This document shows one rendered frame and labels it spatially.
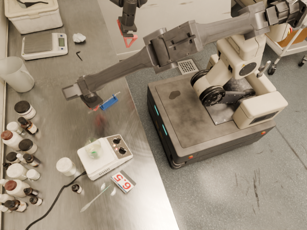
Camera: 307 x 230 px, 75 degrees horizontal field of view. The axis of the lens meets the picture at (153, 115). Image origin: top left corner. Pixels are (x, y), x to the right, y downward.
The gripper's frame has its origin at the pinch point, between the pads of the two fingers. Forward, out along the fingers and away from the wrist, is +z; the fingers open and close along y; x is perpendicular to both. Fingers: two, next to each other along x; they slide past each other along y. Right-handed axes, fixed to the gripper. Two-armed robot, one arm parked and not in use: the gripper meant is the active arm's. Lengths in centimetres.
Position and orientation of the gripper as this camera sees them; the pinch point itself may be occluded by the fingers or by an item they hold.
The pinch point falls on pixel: (95, 108)
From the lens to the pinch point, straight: 104.4
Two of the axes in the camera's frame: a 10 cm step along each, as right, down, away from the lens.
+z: -0.4, 5.3, 8.5
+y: 6.9, 6.3, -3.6
